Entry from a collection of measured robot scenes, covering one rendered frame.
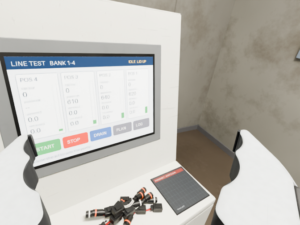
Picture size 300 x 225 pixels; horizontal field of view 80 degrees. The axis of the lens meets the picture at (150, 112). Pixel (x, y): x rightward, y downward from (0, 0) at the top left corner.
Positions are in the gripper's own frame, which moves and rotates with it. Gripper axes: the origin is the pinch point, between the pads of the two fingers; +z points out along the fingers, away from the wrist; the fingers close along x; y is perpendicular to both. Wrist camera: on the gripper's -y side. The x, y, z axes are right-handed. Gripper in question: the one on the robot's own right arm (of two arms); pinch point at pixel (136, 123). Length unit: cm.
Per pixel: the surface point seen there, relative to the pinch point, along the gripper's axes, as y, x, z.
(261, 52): 27, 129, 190
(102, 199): 46, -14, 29
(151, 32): -2, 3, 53
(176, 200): 49, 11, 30
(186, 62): 44, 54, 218
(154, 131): 32, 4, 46
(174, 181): 49, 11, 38
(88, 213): 42, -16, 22
